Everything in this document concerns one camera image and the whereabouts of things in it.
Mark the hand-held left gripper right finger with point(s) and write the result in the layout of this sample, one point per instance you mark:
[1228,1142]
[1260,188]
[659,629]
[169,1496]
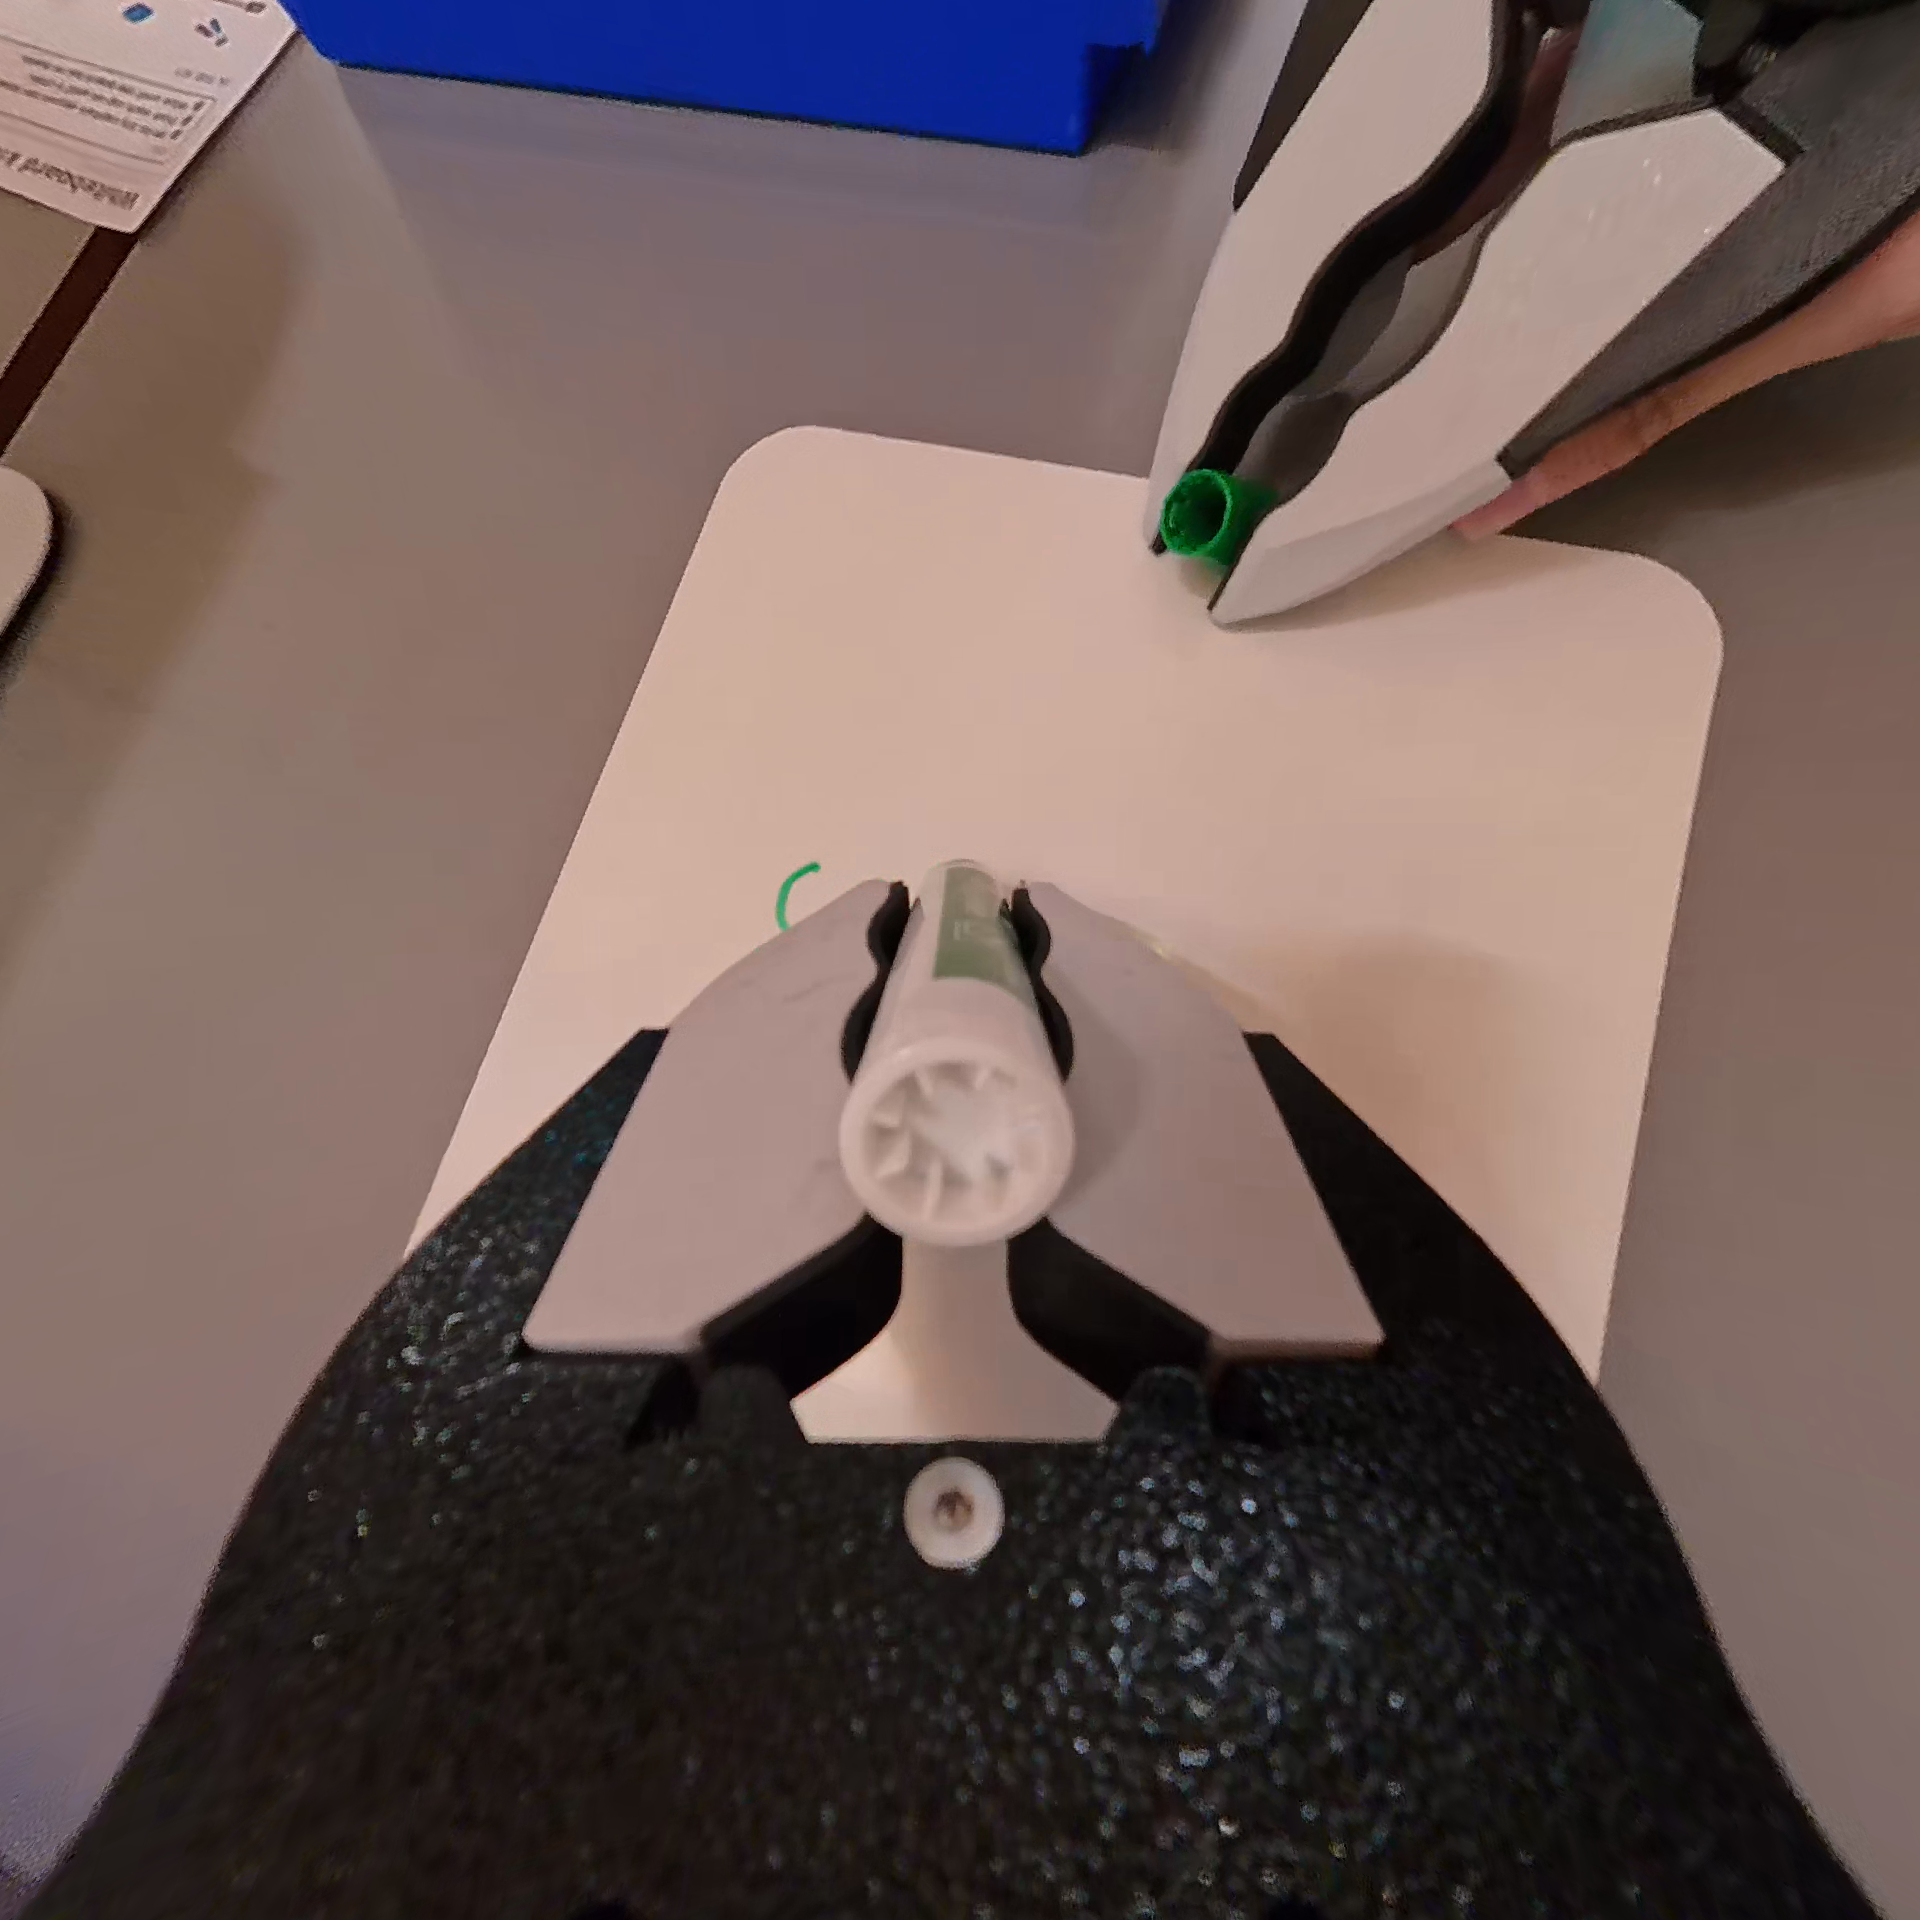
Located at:
[1215,1186]

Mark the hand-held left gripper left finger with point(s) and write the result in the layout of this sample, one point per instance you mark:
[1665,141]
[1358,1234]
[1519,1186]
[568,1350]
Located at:
[705,1186]

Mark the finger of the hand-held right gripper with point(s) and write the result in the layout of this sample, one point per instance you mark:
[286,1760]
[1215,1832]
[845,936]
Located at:
[1320,182]
[1575,284]

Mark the green dry-erase marker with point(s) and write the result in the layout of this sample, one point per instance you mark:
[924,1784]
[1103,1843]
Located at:
[961,1125]

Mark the green marker cap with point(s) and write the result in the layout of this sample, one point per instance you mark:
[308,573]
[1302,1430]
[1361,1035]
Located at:
[1201,512]

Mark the white whiteboard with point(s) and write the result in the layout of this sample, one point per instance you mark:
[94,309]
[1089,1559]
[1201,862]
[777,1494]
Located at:
[1051,676]

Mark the blue plastic bin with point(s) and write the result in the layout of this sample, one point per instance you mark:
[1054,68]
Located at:
[751,53]

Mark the person's right hand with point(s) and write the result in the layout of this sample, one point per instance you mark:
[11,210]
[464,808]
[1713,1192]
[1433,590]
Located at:
[1799,324]

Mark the wooden sign stand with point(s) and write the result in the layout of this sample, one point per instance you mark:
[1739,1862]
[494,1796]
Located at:
[24,540]

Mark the printed instruction sheet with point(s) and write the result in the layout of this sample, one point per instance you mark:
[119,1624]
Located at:
[119,106]

